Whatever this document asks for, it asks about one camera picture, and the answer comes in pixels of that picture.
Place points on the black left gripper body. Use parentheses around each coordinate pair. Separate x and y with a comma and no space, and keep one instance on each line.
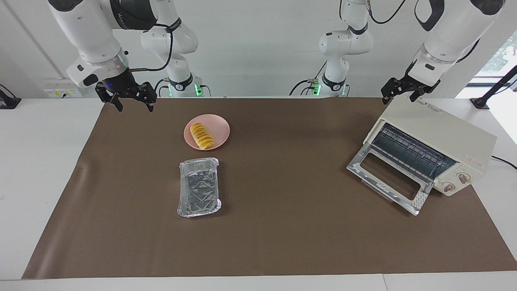
(408,85)

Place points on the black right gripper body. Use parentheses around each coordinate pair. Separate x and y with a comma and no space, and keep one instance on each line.
(119,85)

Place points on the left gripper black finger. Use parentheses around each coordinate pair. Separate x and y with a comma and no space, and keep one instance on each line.
(424,89)
(389,89)

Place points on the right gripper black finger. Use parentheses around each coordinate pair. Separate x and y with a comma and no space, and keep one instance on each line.
(147,95)
(109,98)

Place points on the yellow ridged bread loaf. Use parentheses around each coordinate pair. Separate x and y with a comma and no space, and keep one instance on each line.
(202,136)

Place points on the aluminium foil tray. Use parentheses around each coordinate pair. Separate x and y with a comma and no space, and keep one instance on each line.
(200,188)

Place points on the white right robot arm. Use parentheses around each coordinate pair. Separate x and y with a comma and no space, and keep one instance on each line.
(89,32)

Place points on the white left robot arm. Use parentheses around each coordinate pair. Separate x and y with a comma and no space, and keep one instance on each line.
(452,36)

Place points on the cream toaster oven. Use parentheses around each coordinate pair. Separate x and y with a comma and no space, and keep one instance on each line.
(444,129)

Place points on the glass oven door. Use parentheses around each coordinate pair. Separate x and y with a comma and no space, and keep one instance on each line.
(359,163)

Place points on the large cream oven knob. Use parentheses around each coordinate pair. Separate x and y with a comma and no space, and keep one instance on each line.
(463,178)

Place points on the small cream oven knob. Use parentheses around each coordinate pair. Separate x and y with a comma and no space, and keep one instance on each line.
(448,187)

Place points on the pink round plate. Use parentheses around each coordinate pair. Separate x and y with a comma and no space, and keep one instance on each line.
(220,127)

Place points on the bright window pane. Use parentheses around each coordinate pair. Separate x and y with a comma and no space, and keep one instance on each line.
(501,56)

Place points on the brown table mat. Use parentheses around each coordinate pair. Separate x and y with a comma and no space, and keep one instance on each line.
(282,234)

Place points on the white wall socket box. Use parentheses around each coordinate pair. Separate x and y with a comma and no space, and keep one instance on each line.
(62,89)

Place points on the black desk clamp mount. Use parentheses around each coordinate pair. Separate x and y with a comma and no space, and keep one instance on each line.
(8,102)

